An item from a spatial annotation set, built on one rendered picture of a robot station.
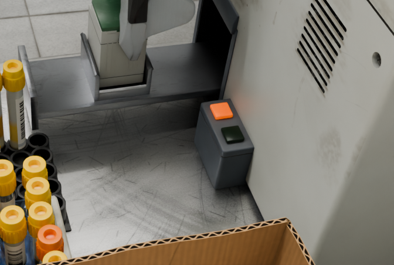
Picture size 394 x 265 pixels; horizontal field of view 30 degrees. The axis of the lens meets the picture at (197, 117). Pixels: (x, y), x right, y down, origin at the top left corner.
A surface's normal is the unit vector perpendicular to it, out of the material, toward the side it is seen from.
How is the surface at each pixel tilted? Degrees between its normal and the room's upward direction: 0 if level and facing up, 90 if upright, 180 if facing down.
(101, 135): 0
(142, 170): 0
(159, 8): 81
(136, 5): 100
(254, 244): 88
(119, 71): 90
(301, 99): 90
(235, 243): 87
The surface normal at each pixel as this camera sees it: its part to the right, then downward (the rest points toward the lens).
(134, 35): 0.29, 0.82
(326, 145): -0.94, 0.14
